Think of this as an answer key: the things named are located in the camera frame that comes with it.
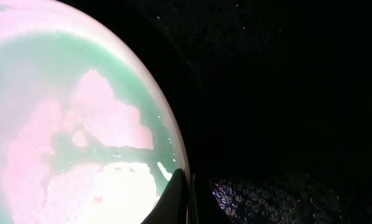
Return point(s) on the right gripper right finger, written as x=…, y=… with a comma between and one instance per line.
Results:
x=204, y=209

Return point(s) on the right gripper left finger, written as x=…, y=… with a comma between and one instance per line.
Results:
x=172, y=205

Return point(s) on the white plate with green stain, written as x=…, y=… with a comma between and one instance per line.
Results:
x=86, y=134

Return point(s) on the black round tray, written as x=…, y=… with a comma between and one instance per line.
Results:
x=273, y=99

